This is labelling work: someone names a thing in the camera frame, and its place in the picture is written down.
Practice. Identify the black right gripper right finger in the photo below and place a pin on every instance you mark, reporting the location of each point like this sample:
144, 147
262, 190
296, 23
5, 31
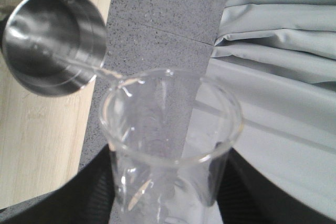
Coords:
246, 196

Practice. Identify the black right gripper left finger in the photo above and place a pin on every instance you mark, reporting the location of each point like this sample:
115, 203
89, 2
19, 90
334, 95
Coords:
87, 198

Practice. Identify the steel double jigger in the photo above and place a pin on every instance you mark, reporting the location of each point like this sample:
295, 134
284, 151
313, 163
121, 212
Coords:
52, 46

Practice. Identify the clear glass beaker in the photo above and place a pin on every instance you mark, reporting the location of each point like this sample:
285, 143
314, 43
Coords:
169, 132

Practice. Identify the wooden cutting board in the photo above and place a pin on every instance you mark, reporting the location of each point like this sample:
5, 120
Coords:
41, 137

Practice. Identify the grey curtain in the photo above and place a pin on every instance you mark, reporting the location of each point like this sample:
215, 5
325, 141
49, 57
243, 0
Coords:
278, 57

